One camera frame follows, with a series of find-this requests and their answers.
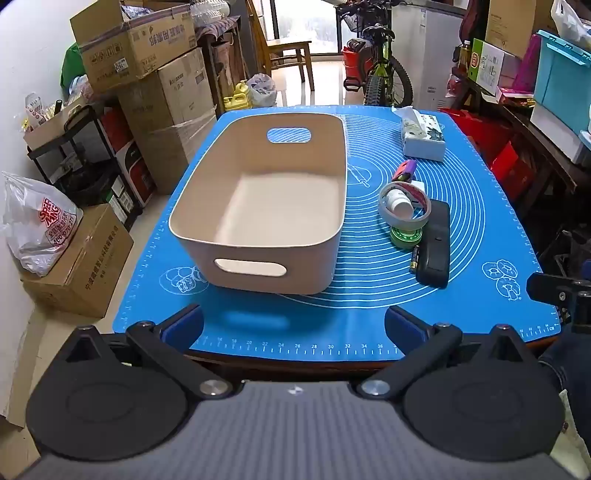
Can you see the small white box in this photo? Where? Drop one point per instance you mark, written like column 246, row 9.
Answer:
column 419, row 188

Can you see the red bucket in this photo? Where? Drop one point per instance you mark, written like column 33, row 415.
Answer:
column 353, row 60

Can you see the beige plastic storage basket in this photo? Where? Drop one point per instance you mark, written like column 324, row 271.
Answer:
column 258, row 203

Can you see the green bag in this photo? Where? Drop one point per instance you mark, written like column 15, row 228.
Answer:
column 71, row 67

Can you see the tall brown cardboard box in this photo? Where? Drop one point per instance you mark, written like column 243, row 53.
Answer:
column 512, row 23

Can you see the white red-print plastic bag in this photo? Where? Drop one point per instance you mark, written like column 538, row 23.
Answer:
column 37, row 221

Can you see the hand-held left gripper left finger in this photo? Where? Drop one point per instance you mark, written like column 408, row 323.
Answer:
column 184, row 325

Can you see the green ointment tin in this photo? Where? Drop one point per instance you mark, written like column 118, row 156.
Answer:
column 406, row 237

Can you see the person's jeans leg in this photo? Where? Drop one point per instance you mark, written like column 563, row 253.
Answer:
column 570, row 360

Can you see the white appliance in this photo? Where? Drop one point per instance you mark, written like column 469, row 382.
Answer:
column 434, row 50

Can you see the black and gold battery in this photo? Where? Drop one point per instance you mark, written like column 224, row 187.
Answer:
column 414, row 261

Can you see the green and white carton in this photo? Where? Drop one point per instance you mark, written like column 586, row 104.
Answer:
column 489, row 64

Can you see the yellow plastic jug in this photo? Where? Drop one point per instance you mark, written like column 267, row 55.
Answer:
column 238, row 97

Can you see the black remote control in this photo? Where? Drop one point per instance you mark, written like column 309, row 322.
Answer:
column 436, row 249

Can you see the white pill bottle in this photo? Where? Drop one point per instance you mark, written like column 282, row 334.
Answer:
column 399, row 203

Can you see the wooden chair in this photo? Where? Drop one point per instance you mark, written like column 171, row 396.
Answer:
column 286, row 48

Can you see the pink bag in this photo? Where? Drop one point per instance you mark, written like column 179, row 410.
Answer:
column 528, row 64

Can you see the clear tape roll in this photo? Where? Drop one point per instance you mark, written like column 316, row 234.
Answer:
column 382, row 203

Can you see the red gift boxes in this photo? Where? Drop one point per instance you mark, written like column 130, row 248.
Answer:
column 503, row 157

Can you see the blue silicone mat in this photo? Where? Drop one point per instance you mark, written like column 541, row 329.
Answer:
column 369, row 314

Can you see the large taped cardboard box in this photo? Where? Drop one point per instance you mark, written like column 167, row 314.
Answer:
column 175, row 115

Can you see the bicycle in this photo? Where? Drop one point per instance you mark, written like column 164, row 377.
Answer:
column 383, row 69

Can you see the shallow cardboard tray box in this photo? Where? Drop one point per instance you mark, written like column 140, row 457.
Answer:
column 51, row 127

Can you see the teal storage box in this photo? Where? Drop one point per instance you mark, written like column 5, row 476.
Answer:
column 561, row 78

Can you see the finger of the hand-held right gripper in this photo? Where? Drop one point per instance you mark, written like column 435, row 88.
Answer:
column 554, row 288

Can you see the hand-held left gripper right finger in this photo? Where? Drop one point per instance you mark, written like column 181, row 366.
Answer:
column 401, row 325

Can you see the open cardboard box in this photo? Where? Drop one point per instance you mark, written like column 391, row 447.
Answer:
column 134, row 44

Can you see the grey plastic bag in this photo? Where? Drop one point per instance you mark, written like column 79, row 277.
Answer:
column 263, row 90

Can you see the white tissue pack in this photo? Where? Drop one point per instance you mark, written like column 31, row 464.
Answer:
column 422, row 138

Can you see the low brown cardboard box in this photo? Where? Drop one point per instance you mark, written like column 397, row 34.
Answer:
column 87, row 267

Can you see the black metal rack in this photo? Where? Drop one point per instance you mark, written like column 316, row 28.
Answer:
column 87, row 180

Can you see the red and white appliance box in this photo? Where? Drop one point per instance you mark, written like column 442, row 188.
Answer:
column 129, row 157

